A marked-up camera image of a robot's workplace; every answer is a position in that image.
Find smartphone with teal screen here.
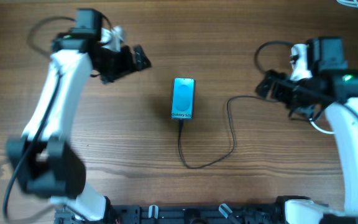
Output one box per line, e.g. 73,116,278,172
171,78,195,119

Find black USB charging cable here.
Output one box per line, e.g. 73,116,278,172
177,95,279,170

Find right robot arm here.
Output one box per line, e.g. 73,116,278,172
255,37,358,223

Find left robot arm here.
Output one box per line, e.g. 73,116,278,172
6,8,152,223

